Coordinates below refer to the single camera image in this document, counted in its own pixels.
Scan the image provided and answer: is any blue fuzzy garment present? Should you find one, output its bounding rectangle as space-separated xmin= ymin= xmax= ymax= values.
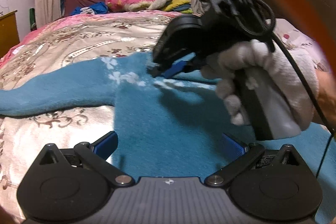
xmin=0 ymin=52 xmax=336 ymax=224

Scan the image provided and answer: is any person's right forearm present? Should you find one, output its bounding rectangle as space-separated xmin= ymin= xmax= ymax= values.
xmin=314 ymin=69 xmax=336 ymax=133

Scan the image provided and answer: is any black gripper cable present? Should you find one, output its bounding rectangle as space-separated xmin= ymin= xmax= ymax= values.
xmin=213 ymin=0 xmax=336 ymax=178

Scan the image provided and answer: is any blue crumpled cloth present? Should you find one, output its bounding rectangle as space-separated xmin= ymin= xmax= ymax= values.
xmin=71 ymin=2 xmax=109 ymax=15

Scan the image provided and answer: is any floral satin bedspread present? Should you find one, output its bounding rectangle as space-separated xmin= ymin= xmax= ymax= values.
xmin=0 ymin=10 xmax=336 ymax=224

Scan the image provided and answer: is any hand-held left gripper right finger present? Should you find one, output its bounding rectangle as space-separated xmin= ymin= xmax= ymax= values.
xmin=205 ymin=133 xmax=300 ymax=187

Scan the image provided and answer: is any person's right hand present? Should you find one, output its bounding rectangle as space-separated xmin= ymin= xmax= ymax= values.
xmin=201 ymin=39 xmax=320 ymax=131

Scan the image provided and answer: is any wooden cabinet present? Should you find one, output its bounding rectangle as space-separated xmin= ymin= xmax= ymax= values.
xmin=0 ymin=10 xmax=21 ymax=58

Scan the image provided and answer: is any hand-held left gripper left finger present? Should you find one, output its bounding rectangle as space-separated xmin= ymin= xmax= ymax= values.
xmin=39 ymin=131 xmax=135 ymax=187

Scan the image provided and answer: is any orange strap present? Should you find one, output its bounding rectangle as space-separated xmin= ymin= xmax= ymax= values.
xmin=231 ymin=0 xmax=336 ymax=77

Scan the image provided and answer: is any yellow green folded blanket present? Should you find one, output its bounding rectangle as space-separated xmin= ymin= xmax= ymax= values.
xmin=160 ymin=0 xmax=192 ymax=13

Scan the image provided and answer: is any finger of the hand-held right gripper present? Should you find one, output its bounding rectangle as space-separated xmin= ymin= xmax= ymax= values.
xmin=160 ymin=60 xmax=190 ymax=79
xmin=147 ymin=63 xmax=164 ymax=78

